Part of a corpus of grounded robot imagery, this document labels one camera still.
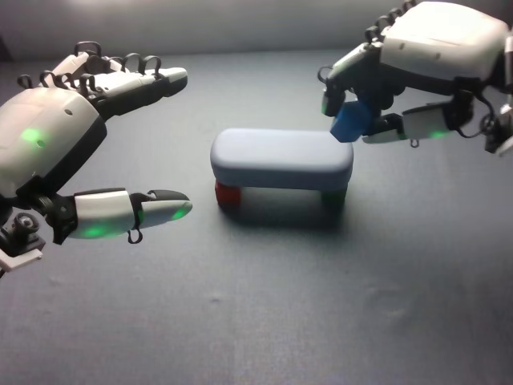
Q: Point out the blue hexagonal block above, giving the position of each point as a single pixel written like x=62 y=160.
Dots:
x=352 y=122

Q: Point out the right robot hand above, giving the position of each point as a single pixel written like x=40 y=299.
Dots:
x=441 y=44

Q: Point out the lavender rounded case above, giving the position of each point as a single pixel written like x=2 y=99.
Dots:
x=280 y=156

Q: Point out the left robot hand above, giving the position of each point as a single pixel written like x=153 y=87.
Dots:
x=44 y=132

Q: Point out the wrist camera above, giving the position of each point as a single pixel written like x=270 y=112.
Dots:
x=501 y=132
x=20 y=244

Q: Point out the grey table cloth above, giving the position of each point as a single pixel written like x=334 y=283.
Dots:
x=256 y=313

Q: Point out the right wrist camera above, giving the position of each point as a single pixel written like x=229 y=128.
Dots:
x=501 y=132

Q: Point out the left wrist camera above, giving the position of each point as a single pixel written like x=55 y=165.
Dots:
x=20 y=244

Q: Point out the green block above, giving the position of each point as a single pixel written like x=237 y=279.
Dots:
x=333 y=197

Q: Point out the red block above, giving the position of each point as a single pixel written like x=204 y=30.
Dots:
x=228 y=195

